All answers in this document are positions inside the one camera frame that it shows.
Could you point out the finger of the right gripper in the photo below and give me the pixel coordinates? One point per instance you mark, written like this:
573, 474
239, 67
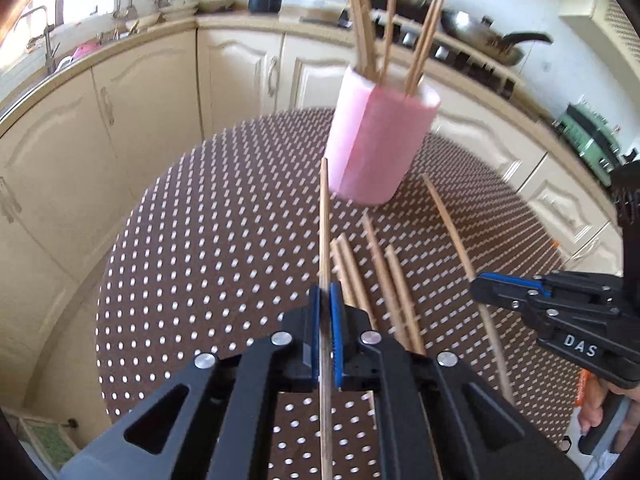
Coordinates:
519, 300
520, 282

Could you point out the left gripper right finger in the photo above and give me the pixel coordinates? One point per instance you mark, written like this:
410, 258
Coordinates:
435, 417

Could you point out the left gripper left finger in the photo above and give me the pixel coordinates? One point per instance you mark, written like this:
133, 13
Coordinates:
213, 419

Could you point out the wooden chopstick one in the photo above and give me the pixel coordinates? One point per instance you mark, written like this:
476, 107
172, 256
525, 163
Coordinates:
325, 344

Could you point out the wooden chopstick ten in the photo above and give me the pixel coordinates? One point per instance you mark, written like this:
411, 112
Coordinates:
412, 327

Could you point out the wooden chopstick four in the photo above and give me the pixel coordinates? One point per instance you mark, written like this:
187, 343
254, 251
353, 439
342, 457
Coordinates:
386, 283

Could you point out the wooden chopstick three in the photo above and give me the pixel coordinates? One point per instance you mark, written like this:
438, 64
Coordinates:
356, 279

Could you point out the wooden chopstick five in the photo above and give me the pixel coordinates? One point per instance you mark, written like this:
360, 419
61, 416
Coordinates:
420, 50

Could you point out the wooden chopstick nine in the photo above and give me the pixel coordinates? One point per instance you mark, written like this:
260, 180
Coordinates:
427, 45

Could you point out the wooden chopstick two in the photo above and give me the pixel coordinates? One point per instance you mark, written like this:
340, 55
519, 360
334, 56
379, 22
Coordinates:
342, 274

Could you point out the wooden chopstick eleven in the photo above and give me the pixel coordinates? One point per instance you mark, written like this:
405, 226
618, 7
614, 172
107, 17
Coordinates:
369, 69

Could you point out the person right hand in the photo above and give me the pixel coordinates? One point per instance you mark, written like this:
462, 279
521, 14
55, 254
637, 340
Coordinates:
591, 413

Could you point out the green electric cooker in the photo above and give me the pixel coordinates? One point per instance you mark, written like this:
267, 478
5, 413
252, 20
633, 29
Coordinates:
592, 139

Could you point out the brown polka dot tablecloth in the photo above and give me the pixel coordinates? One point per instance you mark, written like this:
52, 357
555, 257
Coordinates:
223, 243

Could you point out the pink chopstick cup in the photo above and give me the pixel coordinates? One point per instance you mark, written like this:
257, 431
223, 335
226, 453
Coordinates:
375, 134

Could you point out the black gas stove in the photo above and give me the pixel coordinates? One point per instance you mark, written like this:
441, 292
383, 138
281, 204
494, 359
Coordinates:
445, 50

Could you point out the steel wok with lid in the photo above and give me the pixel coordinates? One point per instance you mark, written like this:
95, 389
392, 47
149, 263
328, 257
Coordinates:
480, 35

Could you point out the lattice door right cabinet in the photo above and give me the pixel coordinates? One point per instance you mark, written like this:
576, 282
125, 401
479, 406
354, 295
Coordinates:
604, 26

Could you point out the cream lower cabinets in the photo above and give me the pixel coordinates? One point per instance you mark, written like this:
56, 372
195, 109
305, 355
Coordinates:
80, 148

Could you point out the stacked white bowls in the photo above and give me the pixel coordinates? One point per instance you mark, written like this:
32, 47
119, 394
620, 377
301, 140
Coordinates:
213, 6

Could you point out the red dish in sink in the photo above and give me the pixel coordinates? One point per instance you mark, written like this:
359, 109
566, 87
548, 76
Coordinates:
84, 50

